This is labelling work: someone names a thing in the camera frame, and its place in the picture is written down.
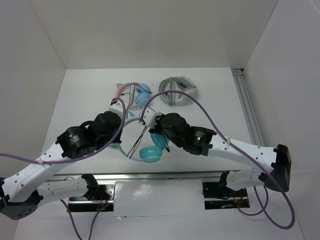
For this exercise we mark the white grey headphones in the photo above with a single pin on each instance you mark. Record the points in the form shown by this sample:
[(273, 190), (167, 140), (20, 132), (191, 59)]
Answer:
[(180, 85)]

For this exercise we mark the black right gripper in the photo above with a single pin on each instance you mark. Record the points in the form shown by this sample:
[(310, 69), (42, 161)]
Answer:
[(156, 128)]

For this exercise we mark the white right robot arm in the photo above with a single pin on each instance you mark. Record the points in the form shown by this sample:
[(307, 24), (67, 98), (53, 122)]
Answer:
[(268, 166)]

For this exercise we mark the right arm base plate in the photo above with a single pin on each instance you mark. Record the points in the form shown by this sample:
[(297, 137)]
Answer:
[(216, 198)]

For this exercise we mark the aluminium table edge rail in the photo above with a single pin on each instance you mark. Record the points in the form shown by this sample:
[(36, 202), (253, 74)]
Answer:
[(165, 176)]

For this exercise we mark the pink blue cat ear headphones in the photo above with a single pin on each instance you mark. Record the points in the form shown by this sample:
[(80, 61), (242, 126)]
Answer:
[(138, 98)]

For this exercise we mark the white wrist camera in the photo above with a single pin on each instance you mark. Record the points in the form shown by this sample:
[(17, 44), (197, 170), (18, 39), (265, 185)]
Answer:
[(148, 118), (119, 107)]

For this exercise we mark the aluminium side rail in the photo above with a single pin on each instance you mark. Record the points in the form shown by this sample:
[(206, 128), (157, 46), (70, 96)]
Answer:
[(247, 107)]

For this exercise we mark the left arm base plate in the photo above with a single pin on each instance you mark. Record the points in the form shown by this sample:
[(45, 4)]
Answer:
[(102, 201)]

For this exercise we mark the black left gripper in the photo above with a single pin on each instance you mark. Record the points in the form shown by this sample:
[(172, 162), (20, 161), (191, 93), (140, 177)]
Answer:
[(118, 141)]

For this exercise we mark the teal cat ear headphones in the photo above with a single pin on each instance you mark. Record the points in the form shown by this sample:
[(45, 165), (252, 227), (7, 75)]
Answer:
[(150, 154)]

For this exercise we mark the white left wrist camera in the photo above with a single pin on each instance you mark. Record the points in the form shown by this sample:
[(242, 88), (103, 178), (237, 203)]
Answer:
[(119, 107)]

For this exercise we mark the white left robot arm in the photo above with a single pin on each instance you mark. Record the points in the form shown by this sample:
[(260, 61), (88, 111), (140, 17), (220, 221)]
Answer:
[(22, 193)]

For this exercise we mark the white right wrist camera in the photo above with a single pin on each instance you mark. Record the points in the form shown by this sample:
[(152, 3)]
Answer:
[(148, 118)]

